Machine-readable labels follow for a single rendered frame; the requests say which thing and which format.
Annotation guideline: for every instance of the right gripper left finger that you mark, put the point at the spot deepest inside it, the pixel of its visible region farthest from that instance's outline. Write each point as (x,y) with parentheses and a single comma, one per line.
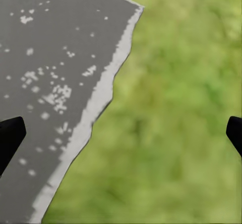
(12,132)

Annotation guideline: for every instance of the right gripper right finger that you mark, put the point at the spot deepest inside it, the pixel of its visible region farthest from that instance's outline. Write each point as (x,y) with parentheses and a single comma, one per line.
(234,132)

